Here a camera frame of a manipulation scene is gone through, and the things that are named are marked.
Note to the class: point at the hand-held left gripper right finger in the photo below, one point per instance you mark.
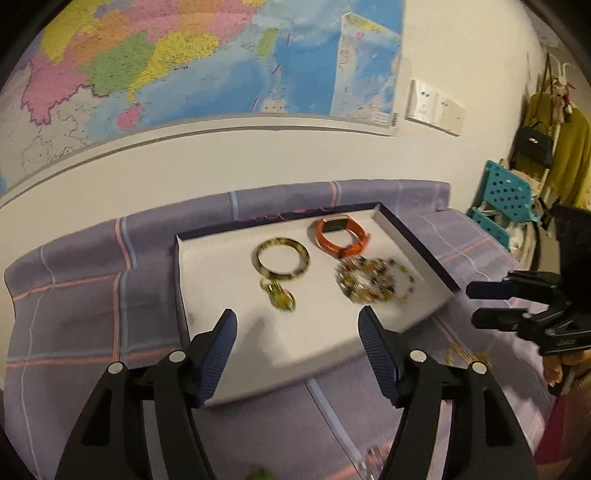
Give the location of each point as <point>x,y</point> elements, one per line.
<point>376,355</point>

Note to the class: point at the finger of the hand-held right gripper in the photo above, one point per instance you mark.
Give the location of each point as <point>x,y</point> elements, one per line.
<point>496,319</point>
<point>485,290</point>

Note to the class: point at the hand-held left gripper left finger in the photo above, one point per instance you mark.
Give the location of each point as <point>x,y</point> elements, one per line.
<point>217,355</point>

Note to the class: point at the dark blue shallow box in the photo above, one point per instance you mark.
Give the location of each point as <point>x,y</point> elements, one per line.
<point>221,286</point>

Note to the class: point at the orange smartwatch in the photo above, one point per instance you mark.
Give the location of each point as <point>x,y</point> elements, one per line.
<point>323,240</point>

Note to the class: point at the tortoiseshell bangle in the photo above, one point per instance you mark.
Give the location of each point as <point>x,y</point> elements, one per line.
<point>279,240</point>

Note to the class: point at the person's right forearm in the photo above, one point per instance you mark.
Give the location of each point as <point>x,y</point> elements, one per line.
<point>568,429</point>

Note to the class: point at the person's right hand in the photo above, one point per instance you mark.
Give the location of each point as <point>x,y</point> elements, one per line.
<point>551,369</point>

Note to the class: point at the teal plastic basket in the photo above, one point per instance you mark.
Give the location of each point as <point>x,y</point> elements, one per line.
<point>503,189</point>

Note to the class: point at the yellow garment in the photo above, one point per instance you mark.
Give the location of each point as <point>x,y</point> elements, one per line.
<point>572,152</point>

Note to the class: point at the purple plaid blanket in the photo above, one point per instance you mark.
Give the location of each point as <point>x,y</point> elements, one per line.
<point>92,300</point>

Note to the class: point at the black bag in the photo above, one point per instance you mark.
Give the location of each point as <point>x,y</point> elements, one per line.
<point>531,147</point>

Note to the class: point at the white coat rack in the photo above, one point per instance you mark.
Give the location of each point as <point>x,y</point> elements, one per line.
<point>558,134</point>

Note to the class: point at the white wall socket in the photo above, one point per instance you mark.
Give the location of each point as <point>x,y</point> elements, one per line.
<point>457,119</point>
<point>422,101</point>
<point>444,113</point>

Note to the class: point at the colourful wall map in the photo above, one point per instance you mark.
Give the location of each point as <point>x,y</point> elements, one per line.
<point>184,69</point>

